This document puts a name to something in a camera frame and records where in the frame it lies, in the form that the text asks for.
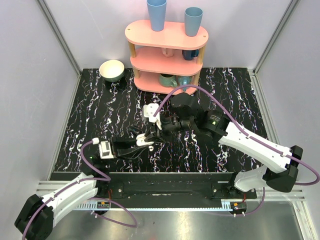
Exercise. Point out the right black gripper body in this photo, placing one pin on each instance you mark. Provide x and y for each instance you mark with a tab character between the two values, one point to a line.
169	124

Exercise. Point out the blue butterfly ceramic mug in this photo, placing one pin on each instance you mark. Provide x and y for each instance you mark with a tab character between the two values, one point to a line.
184	80

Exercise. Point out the dark blue ceramic mug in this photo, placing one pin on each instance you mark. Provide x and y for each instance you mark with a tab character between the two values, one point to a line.
189	55

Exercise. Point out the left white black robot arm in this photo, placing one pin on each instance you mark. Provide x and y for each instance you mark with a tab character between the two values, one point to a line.
40	214

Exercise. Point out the green white ceramic bowl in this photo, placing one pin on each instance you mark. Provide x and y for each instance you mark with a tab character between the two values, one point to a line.
112	70

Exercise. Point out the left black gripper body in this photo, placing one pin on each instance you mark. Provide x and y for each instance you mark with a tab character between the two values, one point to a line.
115	149

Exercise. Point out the left aluminium corner post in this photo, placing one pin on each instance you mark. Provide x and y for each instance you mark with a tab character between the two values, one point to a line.
59	36

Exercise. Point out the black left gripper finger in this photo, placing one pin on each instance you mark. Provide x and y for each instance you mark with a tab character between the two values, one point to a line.
131	153
127	143

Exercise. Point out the pink three-tier wooden shelf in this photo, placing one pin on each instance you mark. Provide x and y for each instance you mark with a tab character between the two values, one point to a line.
147	59

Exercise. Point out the pink ceramic mug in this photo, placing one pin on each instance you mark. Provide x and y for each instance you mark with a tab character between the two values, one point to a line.
168	52

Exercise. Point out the aluminium corner post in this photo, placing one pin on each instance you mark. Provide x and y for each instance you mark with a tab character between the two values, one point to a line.
59	36
276	34

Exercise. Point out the light blue tall cup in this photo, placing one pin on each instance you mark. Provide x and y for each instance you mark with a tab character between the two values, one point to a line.
157	14

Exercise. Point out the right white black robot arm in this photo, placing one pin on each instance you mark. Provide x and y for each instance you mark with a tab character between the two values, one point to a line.
280	167

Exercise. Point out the right aluminium corner post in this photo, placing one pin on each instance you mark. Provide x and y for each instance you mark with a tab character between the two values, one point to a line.
276	34

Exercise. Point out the grey blue tall cup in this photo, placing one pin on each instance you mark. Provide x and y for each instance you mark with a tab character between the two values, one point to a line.
192	20

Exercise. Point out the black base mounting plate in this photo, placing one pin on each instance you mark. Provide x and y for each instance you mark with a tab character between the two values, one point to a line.
204	185

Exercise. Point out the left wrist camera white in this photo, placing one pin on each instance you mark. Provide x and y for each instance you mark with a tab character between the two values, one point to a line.
105	148

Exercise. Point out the aluminium frame rail front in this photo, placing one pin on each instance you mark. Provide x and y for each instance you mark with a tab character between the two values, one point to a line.
155	206

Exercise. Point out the green speckled ceramic mug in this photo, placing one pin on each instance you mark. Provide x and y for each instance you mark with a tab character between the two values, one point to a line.
168	80

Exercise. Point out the white oval charging case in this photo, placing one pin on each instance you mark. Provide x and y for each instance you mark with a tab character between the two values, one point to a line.
141	141

